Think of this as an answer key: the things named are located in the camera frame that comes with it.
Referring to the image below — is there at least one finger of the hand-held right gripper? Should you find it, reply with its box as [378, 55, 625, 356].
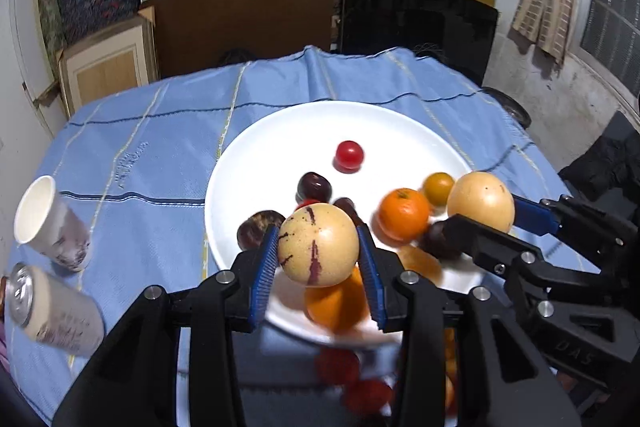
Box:
[512, 195, 638, 273]
[432, 214, 640, 395]

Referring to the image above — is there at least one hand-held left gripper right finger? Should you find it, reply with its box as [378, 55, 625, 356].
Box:
[356, 224, 576, 427]

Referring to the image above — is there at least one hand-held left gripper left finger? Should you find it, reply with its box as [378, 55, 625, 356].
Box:
[52, 224, 281, 427]

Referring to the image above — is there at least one dark purple wrinkled fruit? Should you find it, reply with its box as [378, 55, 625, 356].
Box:
[419, 219, 463, 260]
[236, 209, 281, 253]
[332, 197, 358, 222]

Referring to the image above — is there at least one large orange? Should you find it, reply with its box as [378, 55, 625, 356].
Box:
[304, 267, 373, 330]

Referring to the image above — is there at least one pale yellow round fruit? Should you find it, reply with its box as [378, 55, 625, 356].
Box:
[446, 172, 516, 234]
[277, 203, 361, 286]

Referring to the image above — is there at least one pale orange round fruit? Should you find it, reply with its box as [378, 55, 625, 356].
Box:
[400, 244, 443, 286]

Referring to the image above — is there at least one orange mandarin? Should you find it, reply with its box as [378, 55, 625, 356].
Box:
[376, 188, 431, 243]

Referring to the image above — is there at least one small yellow-orange citrus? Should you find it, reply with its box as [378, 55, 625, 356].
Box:
[423, 172, 456, 208]

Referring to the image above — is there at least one small dark plum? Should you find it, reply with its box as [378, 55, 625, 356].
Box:
[297, 172, 333, 204]

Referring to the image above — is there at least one white oval plate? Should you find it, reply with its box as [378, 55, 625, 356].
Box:
[205, 101, 488, 350]

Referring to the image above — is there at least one dark cloth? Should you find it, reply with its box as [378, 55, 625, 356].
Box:
[557, 109, 640, 208]

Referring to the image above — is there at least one black round wheel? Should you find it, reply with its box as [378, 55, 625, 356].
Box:
[482, 87, 532, 130]

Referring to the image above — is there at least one small orange citrus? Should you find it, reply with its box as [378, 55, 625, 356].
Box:
[442, 327, 458, 413]

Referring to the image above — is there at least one blue checked tablecloth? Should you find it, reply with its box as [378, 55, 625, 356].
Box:
[7, 46, 601, 427]

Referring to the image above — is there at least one white drink can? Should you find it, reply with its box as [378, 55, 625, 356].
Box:
[5, 263, 106, 356]

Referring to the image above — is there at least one white paper cup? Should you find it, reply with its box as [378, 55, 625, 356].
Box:
[14, 175, 93, 273]

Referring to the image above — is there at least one window with metal grille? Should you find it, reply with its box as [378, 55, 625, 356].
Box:
[575, 0, 640, 100]

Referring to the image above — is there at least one black panel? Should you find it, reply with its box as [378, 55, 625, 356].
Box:
[337, 0, 499, 88]

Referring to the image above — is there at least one brown board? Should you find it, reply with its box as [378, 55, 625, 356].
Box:
[150, 0, 335, 80]

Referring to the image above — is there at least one cardboard box with white panel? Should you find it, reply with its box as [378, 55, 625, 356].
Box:
[56, 7, 160, 118]

